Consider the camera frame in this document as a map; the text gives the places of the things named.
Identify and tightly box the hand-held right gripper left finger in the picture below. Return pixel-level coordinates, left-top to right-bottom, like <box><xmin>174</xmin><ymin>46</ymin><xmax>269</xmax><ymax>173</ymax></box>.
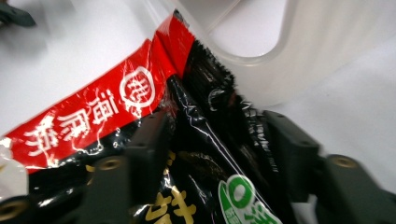
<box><xmin>78</xmin><ymin>109</ymin><xmax>176</xmax><ymax>224</ymax></box>

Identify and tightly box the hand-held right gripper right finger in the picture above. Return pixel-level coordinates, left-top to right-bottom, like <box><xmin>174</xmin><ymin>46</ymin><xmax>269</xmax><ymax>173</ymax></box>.
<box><xmin>262</xmin><ymin>109</ymin><xmax>396</xmax><ymax>224</ymax></box>

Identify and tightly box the red and black food packet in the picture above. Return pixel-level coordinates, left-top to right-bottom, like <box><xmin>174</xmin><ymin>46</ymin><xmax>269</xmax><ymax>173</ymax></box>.
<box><xmin>0</xmin><ymin>8</ymin><xmax>300</xmax><ymax>224</ymax></box>

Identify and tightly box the clear plastic container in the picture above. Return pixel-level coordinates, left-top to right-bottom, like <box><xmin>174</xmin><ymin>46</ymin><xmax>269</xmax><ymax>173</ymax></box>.
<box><xmin>146</xmin><ymin>0</ymin><xmax>396</xmax><ymax>108</ymax></box>

